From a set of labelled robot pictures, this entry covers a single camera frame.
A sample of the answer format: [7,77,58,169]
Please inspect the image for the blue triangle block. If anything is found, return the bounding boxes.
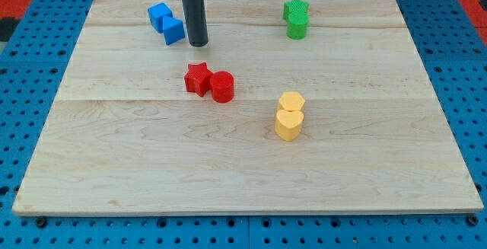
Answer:
[163,17,186,45]

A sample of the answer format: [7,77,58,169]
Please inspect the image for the light wooden board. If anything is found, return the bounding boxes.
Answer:
[12,0,483,217]

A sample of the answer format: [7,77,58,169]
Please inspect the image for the red cylinder block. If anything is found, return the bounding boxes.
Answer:
[210,71,234,103]

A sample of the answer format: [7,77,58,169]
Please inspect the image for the yellow heart block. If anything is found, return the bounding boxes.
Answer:
[275,110,304,142]

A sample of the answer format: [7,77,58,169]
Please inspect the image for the yellow hexagon block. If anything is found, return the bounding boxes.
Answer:
[278,91,306,111]

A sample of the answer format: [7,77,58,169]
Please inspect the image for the red star block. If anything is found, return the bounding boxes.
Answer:
[184,62,213,97]

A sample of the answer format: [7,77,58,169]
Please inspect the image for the green cylinder block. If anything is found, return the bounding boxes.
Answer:
[286,11,309,40]

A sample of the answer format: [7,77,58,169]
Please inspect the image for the green star block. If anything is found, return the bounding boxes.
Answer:
[282,0,310,21]

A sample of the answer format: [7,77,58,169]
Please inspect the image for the blue cube block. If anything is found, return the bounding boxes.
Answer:
[148,2,173,34]

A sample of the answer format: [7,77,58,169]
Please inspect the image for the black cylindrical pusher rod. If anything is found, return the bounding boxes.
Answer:
[182,0,208,47]

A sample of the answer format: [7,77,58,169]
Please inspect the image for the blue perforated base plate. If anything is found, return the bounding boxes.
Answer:
[1,0,486,248]

